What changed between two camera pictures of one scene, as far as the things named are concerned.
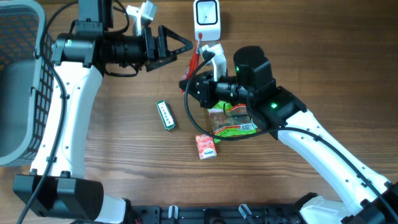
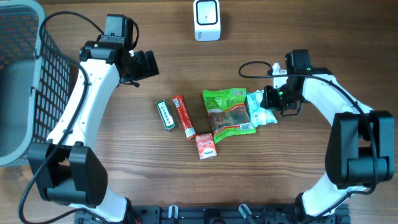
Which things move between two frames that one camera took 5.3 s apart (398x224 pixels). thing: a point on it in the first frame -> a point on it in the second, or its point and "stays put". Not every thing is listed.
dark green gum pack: [165, 114] stays put
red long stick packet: [193, 61] -> [185, 116]
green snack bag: [229, 121] stays put
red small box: [206, 146] stays put
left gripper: [152, 58] -> [145, 71]
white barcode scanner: [207, 19] stays put
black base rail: [215, 214] stays put
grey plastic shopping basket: [27, 83] stays put
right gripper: [206, 93] -> [271, 101]
